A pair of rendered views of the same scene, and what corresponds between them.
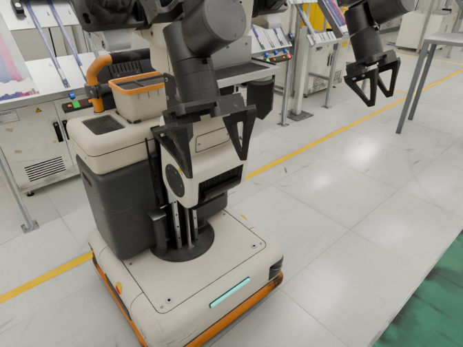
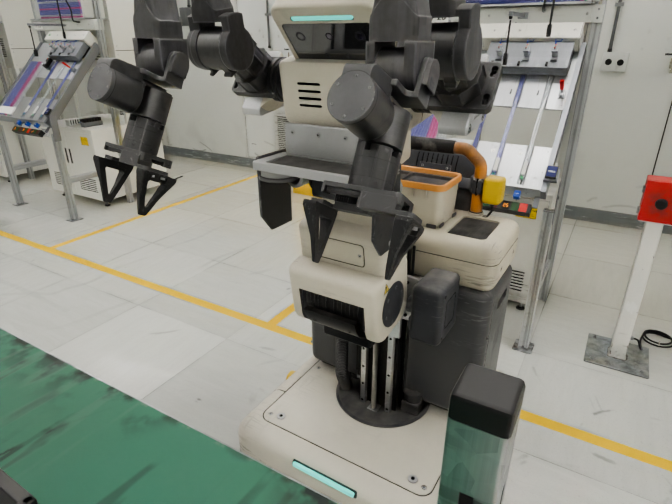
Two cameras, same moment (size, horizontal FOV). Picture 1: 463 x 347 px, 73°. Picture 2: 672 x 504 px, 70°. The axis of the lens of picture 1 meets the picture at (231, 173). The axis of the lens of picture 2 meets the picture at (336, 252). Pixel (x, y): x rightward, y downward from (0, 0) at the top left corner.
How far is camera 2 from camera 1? 0.97 m
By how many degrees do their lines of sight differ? 62
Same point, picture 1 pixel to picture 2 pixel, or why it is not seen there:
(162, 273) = (315, 397)
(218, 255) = (371, 439)
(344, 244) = not seen: outside the picture
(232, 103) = (130, 156)
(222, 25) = (94, 87)
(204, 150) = (328, 259)
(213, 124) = (339, 231)
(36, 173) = not seen: hidden behind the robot
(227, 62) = (344, 157)
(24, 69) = not seen: hidden behind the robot
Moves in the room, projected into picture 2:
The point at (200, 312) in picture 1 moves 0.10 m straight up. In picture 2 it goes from (280, 455) to (279, 426)
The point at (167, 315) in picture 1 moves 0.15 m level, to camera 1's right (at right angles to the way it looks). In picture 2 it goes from (261, 422) to (272, 463)
